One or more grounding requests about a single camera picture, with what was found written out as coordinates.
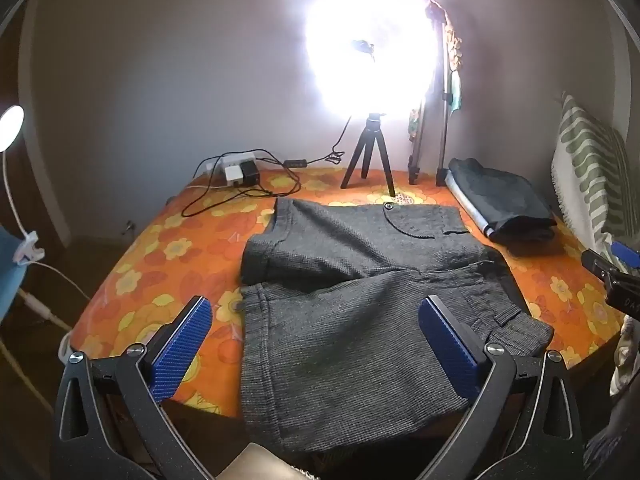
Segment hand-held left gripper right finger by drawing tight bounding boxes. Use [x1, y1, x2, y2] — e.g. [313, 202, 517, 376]
[418, 296, 587, 480]

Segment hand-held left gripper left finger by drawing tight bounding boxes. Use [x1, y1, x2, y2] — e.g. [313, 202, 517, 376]
[52, 296, 214, 480]

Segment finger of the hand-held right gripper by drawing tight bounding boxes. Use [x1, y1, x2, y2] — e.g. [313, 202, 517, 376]
[611, 240, 640, 263]
[581, 249, 623, 283]

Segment grey knit pants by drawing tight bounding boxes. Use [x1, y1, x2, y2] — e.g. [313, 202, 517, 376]
[239, 197, 555, 453]

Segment orange floral bedsheet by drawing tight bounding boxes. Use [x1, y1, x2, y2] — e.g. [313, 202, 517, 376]
[60, 166, 626, 418]

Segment green striped pillow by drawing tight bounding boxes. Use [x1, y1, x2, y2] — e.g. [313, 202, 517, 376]
[550, 92, 640, 262]

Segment folded dark clothes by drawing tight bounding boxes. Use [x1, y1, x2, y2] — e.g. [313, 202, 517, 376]
[447, 157, 558, 242]

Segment person's striped clothing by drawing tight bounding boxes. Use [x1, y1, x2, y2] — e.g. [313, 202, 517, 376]
[582, 400, 640, 480]

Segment blue cloth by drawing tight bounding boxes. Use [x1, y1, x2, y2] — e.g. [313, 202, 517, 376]
[0, 225, 37, 327]

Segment tall silver tripod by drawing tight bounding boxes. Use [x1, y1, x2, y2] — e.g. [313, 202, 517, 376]
[407, 2, 453, 187]

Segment small black tripod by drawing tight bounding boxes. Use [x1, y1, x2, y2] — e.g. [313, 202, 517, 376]
[341, 112, 399, 199]

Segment colourful hanging cloth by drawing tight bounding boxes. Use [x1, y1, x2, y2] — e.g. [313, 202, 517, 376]
[407, 2, 466, 144]

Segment white clip lamp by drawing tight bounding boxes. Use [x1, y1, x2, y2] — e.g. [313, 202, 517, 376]
[0, 105, 46, 267]

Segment white lamp cable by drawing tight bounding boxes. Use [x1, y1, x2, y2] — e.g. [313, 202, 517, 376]
[37, 260, 94, 304]

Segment black light cable with controller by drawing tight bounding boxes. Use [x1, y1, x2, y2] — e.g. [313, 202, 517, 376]
[260, 115, 354, 171]

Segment bright ring light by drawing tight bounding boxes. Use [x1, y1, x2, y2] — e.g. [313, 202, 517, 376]
[302, 0, 442, 121]

